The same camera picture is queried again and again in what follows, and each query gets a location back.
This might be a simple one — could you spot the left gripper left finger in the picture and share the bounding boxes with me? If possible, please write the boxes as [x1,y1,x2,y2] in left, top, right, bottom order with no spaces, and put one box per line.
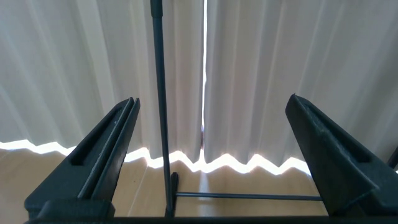
[24,96,141,218]

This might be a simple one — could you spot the black clothes rack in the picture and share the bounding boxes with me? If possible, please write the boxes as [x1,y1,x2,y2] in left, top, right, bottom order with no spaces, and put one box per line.
[150,0,398,218]

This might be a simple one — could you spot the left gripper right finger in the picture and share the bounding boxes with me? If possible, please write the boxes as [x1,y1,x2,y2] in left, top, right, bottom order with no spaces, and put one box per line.
[284,93,398,217]

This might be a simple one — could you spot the beige curtain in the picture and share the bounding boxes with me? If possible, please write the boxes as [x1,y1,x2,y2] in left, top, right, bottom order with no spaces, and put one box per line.
[0,0,398,167]

